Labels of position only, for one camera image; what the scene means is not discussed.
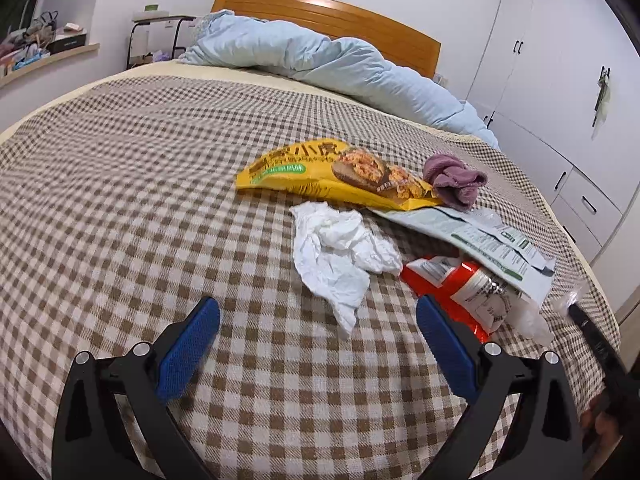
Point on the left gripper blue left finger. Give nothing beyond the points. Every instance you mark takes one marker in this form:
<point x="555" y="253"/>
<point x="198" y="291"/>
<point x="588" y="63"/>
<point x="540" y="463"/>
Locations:
<point x="90" y="438"/>

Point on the white green paper wrapper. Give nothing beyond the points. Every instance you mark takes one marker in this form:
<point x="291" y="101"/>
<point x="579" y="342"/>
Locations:
<point x="501" y="249"/>

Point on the wooden headboard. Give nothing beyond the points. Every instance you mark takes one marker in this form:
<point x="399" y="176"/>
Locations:
<point x="399" y="43"/>

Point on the purple towel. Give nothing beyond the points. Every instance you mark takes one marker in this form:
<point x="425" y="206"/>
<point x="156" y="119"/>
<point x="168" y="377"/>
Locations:
<point x="456" y="184"/>

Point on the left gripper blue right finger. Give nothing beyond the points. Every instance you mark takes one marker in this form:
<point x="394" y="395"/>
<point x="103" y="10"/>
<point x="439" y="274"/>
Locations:
<point x="543" y="440"/>

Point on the brown checkered bedspread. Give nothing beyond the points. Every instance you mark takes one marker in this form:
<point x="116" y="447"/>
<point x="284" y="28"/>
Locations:
<point x="119" y="211"/>

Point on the white wardrobe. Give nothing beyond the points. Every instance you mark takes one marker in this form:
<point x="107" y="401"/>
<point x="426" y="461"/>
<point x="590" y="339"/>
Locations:
<point x="559" y="86"/>

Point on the light blue duvet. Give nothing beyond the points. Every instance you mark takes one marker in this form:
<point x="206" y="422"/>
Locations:
<point x="349" y="66"/>

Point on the black bedside rack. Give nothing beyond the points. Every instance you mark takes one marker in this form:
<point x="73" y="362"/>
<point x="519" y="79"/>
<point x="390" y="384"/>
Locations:
<point x="157" y="36"/>

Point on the white tissue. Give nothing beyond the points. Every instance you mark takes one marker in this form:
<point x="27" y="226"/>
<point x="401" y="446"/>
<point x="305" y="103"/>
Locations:
<point x="335" y="254"/>

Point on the yellow snack bag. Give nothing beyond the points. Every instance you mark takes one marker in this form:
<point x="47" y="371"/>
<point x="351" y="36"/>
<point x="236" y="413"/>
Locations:
<point x="330" y="169"/>

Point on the cluttered window shelf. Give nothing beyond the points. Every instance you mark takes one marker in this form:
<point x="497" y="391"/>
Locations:
<point x="41" y="44"/>

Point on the red snack wrapper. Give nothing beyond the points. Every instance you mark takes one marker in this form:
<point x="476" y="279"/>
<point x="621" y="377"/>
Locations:
<point x="475" y="297"/>

